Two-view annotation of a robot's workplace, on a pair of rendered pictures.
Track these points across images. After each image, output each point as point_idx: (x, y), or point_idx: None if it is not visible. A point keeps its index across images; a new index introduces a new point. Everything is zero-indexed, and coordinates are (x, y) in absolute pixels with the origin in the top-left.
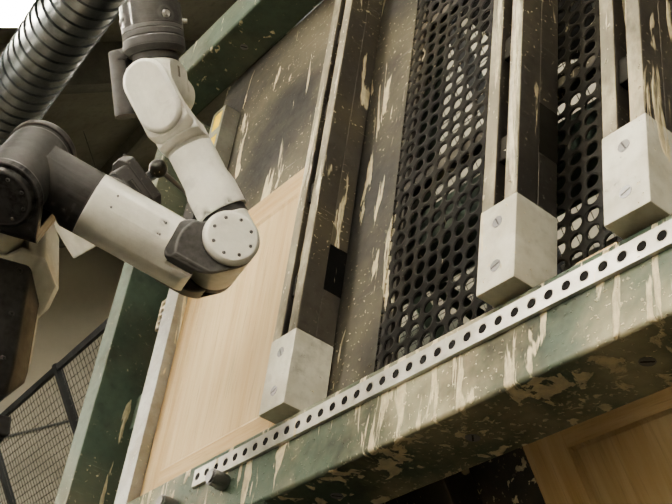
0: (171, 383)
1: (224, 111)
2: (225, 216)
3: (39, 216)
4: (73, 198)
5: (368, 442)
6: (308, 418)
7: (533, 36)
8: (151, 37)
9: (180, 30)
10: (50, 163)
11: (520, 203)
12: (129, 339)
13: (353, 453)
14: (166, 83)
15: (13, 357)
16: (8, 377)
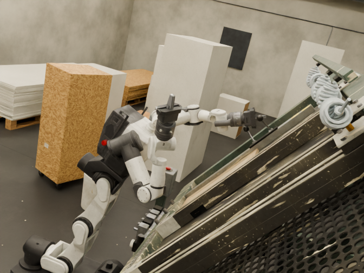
0: (214, 179)
1: (307, 107)
2: (143, 190)
3: (115, 158)
4: (123, 159)
5: (129, 260)
6: (149, 238)
7: (195, 236)
8: (155, 134)
9: (164, 135)
10: (122, 148)
11: (135, 270)
12: (247, 148)
13: (130, 258)
14: (150, 149)
15: (123, 171)
16: (121, 174)
